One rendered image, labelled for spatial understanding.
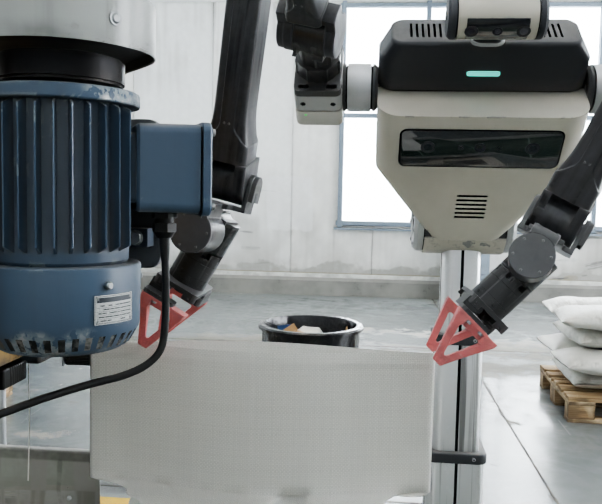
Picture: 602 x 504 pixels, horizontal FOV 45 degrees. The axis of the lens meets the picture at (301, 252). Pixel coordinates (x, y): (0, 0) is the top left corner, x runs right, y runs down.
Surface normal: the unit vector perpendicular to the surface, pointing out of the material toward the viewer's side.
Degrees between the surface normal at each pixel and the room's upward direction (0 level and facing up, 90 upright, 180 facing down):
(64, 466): 90
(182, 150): 90
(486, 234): 130
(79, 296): 93
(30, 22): 90
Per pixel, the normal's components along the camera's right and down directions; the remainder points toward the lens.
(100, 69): 0.80, 0.07
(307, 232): -0.10, 0.07
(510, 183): -0.08, 0.70
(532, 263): -0.26, -0.15
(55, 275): 0.21, 0.11
